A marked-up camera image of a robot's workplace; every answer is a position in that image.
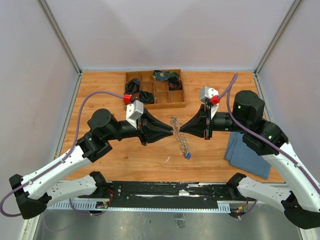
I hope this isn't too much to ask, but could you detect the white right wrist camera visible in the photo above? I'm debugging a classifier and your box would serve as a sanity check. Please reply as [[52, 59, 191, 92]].
[[199, 86, 219, 120]]

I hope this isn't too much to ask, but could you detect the key with blue tag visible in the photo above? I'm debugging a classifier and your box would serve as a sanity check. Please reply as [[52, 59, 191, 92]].
[[184, 152, 191, 160]]

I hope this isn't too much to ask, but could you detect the black rolled tie middle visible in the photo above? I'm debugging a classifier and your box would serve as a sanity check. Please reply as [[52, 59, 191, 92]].
[[139, 90, 155, 105]]

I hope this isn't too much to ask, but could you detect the blue folded cloth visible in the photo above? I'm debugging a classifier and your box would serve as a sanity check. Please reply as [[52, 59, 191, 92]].
[[224, 132, 271, 179]]

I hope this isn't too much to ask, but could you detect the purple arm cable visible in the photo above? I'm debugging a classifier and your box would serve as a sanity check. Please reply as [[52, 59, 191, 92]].
[[0, 90, 132, 218], [209, 73, 320, 196]]

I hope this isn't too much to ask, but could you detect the blue yellow patterned cloth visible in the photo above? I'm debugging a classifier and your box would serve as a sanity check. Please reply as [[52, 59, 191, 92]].
[[152, 70, 180, 82]]

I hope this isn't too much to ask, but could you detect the right aluminium frame post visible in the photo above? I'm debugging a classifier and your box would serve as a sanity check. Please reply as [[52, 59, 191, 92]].
[[253, 0, 304, 77]]

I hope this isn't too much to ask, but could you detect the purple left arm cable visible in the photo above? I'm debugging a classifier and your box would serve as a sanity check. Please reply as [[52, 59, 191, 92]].
[[0, 90, 132, 218]]

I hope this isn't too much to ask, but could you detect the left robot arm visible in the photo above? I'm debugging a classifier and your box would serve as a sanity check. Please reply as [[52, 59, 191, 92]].
[[9, 108, 173, 220]]

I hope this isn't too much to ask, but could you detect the wooden compartment tray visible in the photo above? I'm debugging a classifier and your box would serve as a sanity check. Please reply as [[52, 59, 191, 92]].
[[124, 69, 186, 110]]

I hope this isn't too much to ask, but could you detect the black mounting rail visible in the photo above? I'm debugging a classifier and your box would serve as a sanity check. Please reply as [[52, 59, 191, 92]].
[[77, 180, 253, 208]]

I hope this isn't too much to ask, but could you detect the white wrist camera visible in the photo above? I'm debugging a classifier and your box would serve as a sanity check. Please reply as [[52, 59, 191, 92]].
[[125, 100, 144, 129], [199, 86, 219, 120]]

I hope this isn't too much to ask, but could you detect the white slotted cable duct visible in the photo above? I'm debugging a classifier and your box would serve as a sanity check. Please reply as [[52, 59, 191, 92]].
[[47, 199, 231, 214]]

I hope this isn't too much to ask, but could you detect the left aluminium frame post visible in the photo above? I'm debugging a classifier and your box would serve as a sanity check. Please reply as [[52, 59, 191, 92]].
[[36, 0, 83, 76]]

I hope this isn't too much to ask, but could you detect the black rolled tie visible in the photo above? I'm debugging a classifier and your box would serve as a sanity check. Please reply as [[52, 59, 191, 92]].
[[139, 90, 155, 105], [124, 78, 141, 96]]

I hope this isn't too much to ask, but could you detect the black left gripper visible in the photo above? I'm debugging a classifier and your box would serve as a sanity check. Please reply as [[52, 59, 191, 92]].
[[106, 108, 174, 146]]

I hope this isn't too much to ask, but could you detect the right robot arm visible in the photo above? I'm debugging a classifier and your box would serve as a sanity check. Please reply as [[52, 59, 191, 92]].
[[179, 90, 320, 230]]

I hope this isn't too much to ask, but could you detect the aluminium frame post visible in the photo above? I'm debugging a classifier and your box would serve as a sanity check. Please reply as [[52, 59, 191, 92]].
[[253, 0, 304, 77], [36, 0, 83, 76]]

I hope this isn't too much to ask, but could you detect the black rolled tie left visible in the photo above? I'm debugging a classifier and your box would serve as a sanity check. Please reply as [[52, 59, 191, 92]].
[[124, 78, 141, 96]]

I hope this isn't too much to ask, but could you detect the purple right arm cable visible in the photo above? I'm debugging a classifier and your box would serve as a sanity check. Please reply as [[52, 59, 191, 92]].
[[209, 73, 320, 196]]

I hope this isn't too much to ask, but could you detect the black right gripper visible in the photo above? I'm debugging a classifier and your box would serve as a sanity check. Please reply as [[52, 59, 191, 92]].
[[179, 104, 249, 141]]

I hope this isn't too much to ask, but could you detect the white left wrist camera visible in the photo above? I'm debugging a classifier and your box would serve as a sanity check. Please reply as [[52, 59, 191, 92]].
[[125, 100, 144, 129]]

